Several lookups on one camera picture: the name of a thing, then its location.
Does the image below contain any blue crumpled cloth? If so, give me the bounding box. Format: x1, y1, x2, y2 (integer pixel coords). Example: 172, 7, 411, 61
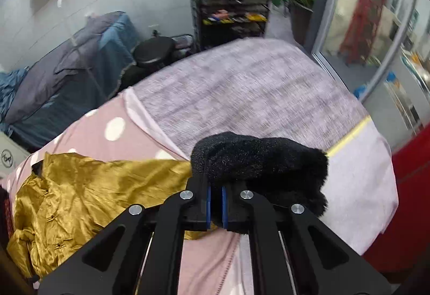
0, 67, 28, 121

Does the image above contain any mauve knitted blanket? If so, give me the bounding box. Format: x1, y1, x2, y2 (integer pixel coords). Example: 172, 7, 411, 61
123, 38, 399, 254

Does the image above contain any potted green plant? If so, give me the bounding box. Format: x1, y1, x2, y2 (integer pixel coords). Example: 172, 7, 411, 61
272, 0, 315, 46

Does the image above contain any black folded garment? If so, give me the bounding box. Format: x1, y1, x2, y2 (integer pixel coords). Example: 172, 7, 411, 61
0, 187, 14, 248

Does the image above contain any black round stool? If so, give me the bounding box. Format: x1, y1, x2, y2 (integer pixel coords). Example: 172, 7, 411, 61
133, 37, 175, 68

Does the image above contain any black storage shelf rack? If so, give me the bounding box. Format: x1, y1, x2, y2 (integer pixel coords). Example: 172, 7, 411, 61
190, 0, 270, 52

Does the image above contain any white machine cabinet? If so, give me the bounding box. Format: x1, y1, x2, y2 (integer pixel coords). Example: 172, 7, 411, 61
0, 132, 30, 179

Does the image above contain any gold satin jacket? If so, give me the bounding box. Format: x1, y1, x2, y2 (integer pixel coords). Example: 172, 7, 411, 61
6, 130, 329, 280

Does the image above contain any red box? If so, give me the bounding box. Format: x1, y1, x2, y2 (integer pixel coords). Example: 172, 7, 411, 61
364, 127, 430, 278

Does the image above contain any grey blue covered bed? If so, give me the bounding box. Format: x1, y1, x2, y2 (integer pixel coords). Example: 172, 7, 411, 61
1, 11, 138, 149

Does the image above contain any red ladder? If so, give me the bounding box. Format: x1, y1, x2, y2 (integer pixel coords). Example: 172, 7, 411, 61
339, 0, 386, 66

